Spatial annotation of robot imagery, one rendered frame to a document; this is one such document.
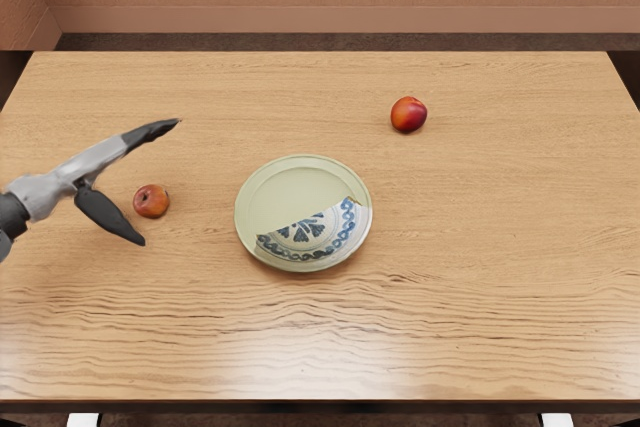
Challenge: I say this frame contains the red orange peach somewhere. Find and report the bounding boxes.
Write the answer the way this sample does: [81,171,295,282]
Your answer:
[389,95,429,135]

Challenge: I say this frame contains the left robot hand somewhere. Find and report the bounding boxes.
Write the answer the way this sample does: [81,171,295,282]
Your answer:
[5,117,182,248]

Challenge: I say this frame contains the small red apple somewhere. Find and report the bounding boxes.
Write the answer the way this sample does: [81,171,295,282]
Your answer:
[132,183,171,220]

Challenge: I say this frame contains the green plate with blue pattern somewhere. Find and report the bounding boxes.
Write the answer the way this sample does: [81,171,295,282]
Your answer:
[233,153,374,274]

